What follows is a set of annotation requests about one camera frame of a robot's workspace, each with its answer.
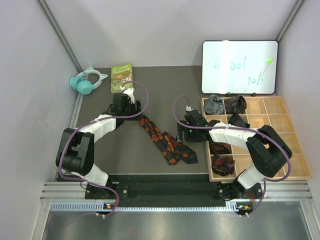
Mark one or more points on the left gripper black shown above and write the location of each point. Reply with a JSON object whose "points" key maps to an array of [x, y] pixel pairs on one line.
{"points": [[133, 106]]}

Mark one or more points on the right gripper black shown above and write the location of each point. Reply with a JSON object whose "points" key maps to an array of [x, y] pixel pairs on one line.
{"points": [[182, 128]]}

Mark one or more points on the dark orange floral tie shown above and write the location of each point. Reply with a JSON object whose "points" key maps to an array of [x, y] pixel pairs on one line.
{"points": [[172, 150]]}

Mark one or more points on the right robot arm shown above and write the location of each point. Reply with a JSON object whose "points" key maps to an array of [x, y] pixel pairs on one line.
{"points": [[268, 151]]}

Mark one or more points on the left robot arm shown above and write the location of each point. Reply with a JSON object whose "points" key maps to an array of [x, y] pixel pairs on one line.
{"points": [[76, 152]]}

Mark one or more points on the green paperback book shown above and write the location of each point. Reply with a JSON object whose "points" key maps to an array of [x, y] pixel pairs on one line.
{"points": [[120, 74]]}

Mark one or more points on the dark brown rolled tie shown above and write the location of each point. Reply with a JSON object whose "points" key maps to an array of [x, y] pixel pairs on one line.
{"points": [[219, 148]]}

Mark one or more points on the grey rolled tie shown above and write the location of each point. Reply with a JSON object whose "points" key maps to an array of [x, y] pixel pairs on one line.
{"points": [[214, 105]]}

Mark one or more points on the teal cat-ear headphones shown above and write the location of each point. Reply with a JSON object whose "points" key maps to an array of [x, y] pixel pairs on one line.
{"points": [[81, 83]]}

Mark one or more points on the red patterned rolled tie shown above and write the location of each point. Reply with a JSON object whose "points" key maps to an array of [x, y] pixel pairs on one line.
{"points": [[223, 165]]}

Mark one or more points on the dark navy rolled tie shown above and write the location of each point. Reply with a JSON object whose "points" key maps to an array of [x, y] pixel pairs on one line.
{"points": [[237, 121]]}

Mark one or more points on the brown red rolled tie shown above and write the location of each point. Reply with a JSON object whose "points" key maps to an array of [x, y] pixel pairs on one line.
{"points": [[235, 105]]}

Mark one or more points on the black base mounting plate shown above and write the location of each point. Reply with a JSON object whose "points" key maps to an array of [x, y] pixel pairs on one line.
{"points": [[176, 201]]}

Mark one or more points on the white dry-erase board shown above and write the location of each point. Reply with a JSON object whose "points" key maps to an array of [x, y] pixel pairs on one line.
{"points": [[233, 67]]}

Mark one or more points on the wooden compartment tray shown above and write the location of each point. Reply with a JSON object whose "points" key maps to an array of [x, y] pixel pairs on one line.
{"points": [[260, 111]]}

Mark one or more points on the green marker pen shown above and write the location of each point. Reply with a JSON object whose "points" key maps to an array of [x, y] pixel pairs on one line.
{"points": [[269, 61]]}

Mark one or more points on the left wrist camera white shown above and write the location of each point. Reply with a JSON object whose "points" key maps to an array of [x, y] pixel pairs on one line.
{"points": [[130, 92]]}

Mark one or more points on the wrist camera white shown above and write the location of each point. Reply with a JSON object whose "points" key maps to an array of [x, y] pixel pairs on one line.
{"points": [[130, 92], [188, 109]]}

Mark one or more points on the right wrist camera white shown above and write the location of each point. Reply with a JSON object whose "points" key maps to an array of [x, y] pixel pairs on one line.
{"points": [[188, 109]]}

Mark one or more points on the white slotted cable duct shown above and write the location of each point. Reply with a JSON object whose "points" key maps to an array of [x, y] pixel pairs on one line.
{"points": [[100, 206]]}

